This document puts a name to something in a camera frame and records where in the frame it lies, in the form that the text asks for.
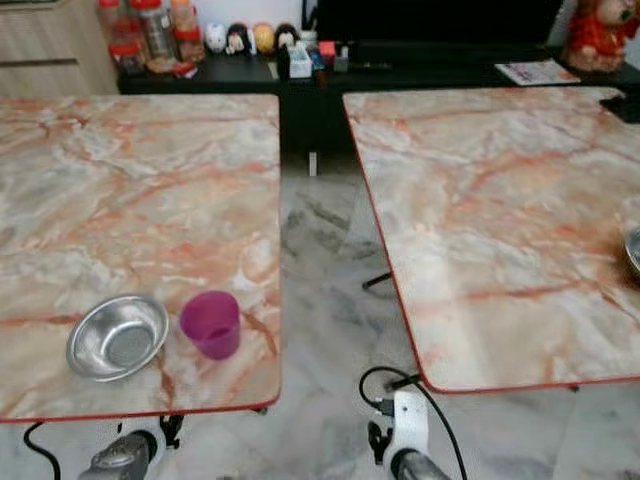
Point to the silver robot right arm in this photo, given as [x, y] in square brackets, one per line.
[420, 468]

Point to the black television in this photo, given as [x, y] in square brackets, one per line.
[440, 18]

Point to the light wooden cabinet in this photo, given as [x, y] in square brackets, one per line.
[55, 45]

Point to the brown metal table leg frame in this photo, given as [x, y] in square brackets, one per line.
[376, 281]

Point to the red lid snack jar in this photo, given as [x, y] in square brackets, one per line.
[185, 34]
[155, 30]
[118, 38]

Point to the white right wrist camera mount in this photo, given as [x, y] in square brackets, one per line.
[409, 420]

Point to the printed magazine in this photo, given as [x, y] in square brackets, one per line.
[538, 72]

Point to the yellow round figurine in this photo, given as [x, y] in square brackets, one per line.
[264, 37]

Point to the purple plastic cup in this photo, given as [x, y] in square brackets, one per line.
[211, 325]

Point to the black round figurine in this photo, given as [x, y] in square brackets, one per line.
[286, 38]

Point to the small white box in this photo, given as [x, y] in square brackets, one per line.
[300, 63]

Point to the black and white figurine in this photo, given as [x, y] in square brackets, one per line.
[238, 39]

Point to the red plush figure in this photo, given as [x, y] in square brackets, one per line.
[602, 32]

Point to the white round figurine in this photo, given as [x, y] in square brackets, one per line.
[215, 38]

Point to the marble pattern folding table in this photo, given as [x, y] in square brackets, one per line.
[500, 230]
[140, 200]

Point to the steel bowl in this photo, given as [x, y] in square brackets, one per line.
[634, 250]
[118, 340]

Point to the black low tv cabinet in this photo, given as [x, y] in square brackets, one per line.
[330, 105]

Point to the small red box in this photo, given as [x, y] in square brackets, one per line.
[326, 48]

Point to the white cabinet foot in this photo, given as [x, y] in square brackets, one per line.
[312, 163]

